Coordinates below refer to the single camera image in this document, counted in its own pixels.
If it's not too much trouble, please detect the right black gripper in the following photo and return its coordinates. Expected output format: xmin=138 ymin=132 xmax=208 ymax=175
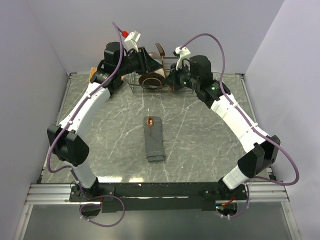
xmin=163 ymin=61 xmax=199 ymax=92

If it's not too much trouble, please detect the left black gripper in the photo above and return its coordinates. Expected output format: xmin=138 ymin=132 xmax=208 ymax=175
xmin=117 ymin=47 xmax=163 ymax=77

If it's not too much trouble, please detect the copper fork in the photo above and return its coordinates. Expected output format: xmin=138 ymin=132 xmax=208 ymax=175
xmin=155 ymin=42 xmax=167 ymax=78

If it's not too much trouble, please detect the copper spoon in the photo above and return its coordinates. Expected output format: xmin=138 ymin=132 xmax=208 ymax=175
xmin=146 ymin=116 xmax=155 ymax=136

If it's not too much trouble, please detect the grey cloth napkin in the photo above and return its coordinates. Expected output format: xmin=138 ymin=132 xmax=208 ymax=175
xmin=143 ymin=116 xmax=165 ymax=163

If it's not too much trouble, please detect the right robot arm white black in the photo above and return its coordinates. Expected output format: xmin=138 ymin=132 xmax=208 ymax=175
xmin=164 ymin=55 xmax=280 ymax=200

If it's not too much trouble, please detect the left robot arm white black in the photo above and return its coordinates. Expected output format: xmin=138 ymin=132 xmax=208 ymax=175
xmin=46 ymin=41 xmax=163 ymax=201

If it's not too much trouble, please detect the brown dark bowl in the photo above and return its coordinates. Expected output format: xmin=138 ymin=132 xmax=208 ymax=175
xmin=138 ymin=73 xmax=165 ymax=91

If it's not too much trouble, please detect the woven orange wicker tray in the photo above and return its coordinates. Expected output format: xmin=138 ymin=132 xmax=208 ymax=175
xmin=88 ymin=67 xmax=98 ymax=83

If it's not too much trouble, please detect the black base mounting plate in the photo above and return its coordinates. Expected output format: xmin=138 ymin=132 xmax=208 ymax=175
xmin=69 ymin=182 xmax=247 ymax=213

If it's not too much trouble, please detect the black wire dish rack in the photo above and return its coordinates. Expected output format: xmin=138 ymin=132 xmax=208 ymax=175
xmin=125 ymin=57 xmax=195 ymax=95

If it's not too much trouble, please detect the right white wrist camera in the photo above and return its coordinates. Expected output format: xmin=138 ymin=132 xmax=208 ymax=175
xmin=173 ymin=46 xmax=191 ymax=70

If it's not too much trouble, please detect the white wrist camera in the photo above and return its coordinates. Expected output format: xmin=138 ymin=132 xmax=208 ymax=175
xmin=121 ymin=30 xmax=141 ymax=52
xmin=173 ymin=46 xmax=191 ymax=70

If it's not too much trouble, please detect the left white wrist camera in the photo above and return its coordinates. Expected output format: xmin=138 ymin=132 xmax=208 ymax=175
xmin=121 ymin=30 xmax=141 ymax=52

